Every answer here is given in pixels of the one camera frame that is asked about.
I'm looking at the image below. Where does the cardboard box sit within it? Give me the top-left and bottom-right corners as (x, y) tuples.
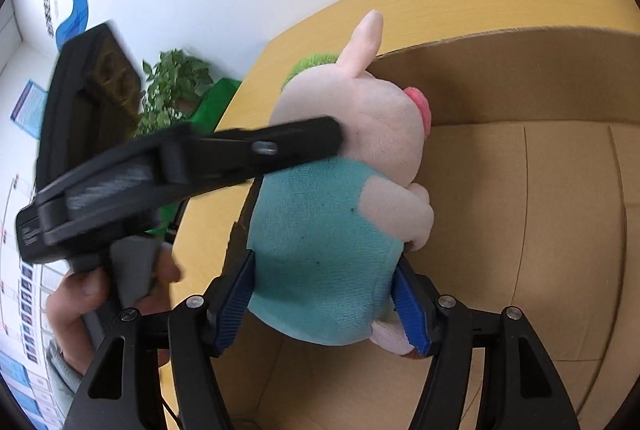
(210, 26), (637, 430)

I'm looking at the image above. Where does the green plush toy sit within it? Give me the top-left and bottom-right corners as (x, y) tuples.
(282, 53), (341, 86)

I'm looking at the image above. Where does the person's left hand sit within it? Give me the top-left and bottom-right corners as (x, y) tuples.
(46, 247), (182, 376)

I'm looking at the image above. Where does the potted green plant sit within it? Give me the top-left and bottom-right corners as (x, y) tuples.
(135, 49), (216, 138)

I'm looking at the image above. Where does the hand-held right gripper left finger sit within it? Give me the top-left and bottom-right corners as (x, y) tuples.
(62, 250), (258, 430)

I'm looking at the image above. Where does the wall photo board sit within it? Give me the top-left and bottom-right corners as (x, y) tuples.
(0, 175), (66, 411)

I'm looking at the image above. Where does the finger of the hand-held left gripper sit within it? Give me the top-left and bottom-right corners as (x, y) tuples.
(157, 115), (344, 207)

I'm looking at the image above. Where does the pink pig plush toy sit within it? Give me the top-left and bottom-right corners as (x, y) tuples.
(247, 9), (435, 357)

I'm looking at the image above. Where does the blue framed wall notice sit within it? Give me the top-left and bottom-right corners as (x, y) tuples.
(10, 80), (48, 141)

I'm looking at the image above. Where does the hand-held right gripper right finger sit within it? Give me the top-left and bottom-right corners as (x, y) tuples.
(392, 255), (581, 430)

